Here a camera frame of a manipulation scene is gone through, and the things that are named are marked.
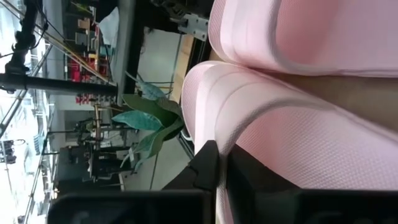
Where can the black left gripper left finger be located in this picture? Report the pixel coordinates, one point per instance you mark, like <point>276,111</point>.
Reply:
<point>140,208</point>

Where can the black background machine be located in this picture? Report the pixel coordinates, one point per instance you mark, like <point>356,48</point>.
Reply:
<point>102,165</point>

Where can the small white sheet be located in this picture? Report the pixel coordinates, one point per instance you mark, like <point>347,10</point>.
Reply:
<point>110,28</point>

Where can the grey desk with pole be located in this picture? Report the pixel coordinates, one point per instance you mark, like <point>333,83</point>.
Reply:
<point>126,46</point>

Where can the black stand pole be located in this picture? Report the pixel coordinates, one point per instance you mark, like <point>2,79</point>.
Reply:
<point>62,84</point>

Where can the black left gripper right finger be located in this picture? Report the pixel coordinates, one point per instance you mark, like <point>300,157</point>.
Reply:
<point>264,202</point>

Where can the black clamp mount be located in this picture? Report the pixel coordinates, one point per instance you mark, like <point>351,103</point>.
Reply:
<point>25,37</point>

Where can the red parts rack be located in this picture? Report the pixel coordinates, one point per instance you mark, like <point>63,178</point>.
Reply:
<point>90,68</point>

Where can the green plant in white pot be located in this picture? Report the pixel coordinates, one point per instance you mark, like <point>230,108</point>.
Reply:
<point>146,119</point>

